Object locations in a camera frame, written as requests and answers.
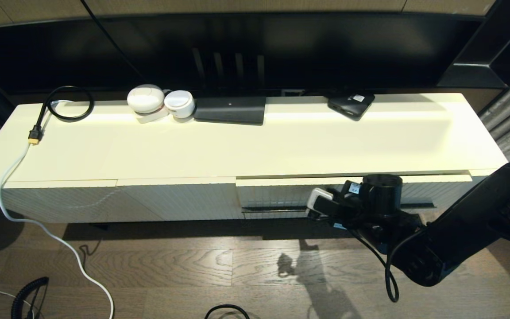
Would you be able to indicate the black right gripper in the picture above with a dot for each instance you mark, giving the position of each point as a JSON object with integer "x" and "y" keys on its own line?
{"x": 354, "y": 210}

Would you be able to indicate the white fluted drawer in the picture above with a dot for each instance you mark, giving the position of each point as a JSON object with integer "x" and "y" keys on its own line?
{"x": 272, "y": 195}

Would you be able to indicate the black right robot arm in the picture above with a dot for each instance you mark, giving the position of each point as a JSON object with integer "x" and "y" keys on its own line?
{"x": 458, "y": 230}

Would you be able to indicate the white TV cabinet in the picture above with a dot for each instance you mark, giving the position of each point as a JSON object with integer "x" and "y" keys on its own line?
{"x": 148, "y": 150}

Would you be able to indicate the small black box white label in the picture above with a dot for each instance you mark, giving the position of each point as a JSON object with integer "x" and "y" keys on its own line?
{"x": 350, "y": 106}

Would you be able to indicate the black flat set-top box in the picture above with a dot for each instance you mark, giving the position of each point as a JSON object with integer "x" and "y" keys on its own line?
{"x": 230, "y": 110}

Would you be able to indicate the black television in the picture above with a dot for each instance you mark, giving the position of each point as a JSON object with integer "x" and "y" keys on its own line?
{"x": 281, "y": 44}

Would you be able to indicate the small white round device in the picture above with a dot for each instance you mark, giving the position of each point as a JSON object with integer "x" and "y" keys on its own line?
{"x": 179, "y": 102}

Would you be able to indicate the large white round device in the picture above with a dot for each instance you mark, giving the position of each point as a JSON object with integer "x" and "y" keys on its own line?
{"x": 145, "y": 99}

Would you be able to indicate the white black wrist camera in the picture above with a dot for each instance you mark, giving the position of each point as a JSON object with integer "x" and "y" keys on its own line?
{"x": 319, "y": 199}

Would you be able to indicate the black wall shelf unit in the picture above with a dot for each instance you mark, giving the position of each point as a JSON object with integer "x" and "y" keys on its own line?
{"x": 481, "y": 71}

